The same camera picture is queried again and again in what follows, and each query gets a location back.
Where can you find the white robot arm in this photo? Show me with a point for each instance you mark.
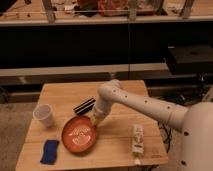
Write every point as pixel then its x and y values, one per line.
pixel 195 123

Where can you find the orange ceramic bowl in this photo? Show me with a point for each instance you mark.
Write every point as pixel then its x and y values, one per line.
pixel 78 134

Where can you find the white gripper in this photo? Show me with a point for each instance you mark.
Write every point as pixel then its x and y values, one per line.
pixel 100 111

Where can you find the wooden table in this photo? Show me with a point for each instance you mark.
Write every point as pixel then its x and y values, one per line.
pixel 113 146

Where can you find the clear plastic cup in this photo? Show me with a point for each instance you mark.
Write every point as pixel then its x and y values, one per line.
pixel 43 113

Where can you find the white lotion bottle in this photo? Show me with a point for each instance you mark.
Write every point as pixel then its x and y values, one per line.
pixel 137 143

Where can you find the black box on shelf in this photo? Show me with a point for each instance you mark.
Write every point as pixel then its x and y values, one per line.
pixel 190 59

